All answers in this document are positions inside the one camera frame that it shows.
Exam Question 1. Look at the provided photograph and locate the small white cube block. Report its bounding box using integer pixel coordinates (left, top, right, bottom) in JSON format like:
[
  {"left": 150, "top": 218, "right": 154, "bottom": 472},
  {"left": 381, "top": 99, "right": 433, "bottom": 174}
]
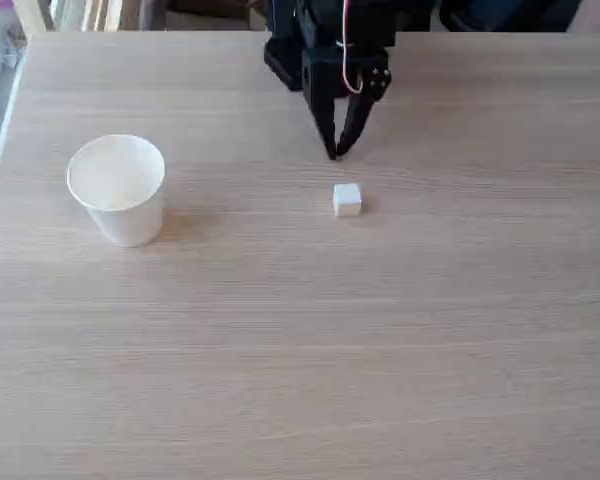
[{"left": 332, "top": 182, "right": 364, "bottom": 219}]

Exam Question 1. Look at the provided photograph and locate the person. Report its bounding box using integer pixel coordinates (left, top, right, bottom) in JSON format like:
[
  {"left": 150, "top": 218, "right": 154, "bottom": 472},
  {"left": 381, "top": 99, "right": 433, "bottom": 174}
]
[{"left": 437, "top": 0, "right": 600, "bottom": 34}]

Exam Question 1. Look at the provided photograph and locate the white paper cup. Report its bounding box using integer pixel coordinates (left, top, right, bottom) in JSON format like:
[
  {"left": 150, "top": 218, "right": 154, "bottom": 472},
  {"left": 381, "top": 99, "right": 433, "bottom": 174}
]
[{"left": 65, "top": 133, "right": 167, "bottom": 248}]

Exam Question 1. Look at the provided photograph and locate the clear plastic bag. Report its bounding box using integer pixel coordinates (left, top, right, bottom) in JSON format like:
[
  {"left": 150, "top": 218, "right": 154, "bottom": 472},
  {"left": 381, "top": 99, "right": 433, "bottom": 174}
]
[{"left": 0, "top": 0, "right": 30, "bottom": 70}]

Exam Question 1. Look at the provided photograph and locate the red and white cable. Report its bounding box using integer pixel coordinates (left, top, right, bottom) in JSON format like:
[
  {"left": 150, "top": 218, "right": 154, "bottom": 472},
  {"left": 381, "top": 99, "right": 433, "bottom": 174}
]
[{"left": 340, "top": 0, "right": 367, "bottom": 96}]

